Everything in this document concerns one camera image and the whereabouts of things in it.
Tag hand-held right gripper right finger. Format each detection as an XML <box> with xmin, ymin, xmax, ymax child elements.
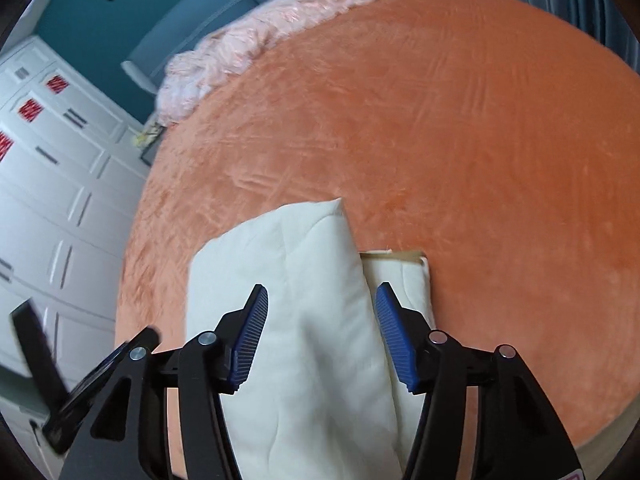
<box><xmin>375</xmin><ymin>281</ymin><xmax>585</xmax><ymax>480</ymax></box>

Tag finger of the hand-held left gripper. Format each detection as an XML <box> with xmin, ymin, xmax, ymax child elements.
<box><xmin>41</xmin><ymin>326</ymin><xmax>162</xmax><ymax>456</ymax></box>
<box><xmin>10</xmin><ymin>299</ymin><xmax>69</xmax><ymax>408</ymax></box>

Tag pink lace quilt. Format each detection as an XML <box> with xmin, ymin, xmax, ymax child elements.
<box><xmin>156</xmin><ymin>0</ymin><xmax>416</xmax><ymax>126</ymax></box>

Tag pale clutter on nightstand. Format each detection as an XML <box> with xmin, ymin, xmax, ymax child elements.
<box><xmin>132</xmin><ymin>125</ymin><xmax>166</xmax><ymax>147</ymax></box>

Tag orange plush blanket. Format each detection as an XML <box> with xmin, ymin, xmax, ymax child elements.
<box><xmin>114</xmin><ymin>0</ymin><xmax>640</xmax><ymax>466</ymax></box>

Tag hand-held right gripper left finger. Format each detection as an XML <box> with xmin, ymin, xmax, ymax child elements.
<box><xmin>59</xmin><ymin>284</ymin><xmax>270</xmax><ymax>480</ymax></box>

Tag cream quilted blanket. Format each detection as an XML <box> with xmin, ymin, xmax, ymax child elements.
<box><xmin>186</xmin><ymin>198</ymin><xmax>436</xmax><ymax>480</ymax></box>

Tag blue upholstered headboard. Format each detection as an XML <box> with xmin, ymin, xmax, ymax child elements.
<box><xmin>122</xmin><ymin>0</ymin><xmax>341</xmax><ymax>126</ymax></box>

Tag white wardrobe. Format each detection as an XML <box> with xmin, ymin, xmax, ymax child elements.
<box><xmin>0</xmin><ymin>35</ymin><xmax>151</xmax><ymax>461</ymax></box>

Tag dark nightstand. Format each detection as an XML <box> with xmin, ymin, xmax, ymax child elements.
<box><xmin>139</xmin><ymin>122</ymin><xmax>168</xmax><ymax>167</ymax></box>

